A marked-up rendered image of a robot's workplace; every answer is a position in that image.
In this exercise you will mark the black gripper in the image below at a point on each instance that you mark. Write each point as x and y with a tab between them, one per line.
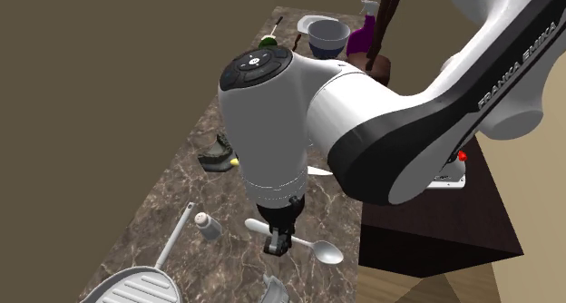
277	213

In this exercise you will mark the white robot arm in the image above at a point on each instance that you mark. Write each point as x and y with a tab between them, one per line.
283	116

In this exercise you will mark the white spoon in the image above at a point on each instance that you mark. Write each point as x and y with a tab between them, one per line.
325	251

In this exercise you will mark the grey curved metal object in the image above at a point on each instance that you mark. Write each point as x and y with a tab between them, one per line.
274	291

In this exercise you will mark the grey salt shaker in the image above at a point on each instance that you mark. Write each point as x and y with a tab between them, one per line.
210	227

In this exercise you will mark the white knife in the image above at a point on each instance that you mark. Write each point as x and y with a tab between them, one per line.
319	171

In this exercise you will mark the dark ridged holder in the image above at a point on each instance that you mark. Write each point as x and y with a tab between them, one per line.
216	158

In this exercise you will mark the grey grill pan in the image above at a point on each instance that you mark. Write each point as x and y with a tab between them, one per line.
141	286

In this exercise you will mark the dark robot stand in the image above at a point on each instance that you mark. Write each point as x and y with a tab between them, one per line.
442	231

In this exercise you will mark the green brush with stick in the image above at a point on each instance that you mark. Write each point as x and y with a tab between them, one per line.
268	42

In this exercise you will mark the small brown stick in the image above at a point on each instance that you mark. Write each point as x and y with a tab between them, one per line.
296	42

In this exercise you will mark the grey and blue bowl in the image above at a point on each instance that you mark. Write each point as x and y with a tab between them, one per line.
328	39

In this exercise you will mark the purple spray bottle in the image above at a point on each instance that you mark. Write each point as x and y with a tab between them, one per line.
360	39

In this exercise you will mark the white plate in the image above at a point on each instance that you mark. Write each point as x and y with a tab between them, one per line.
305	23

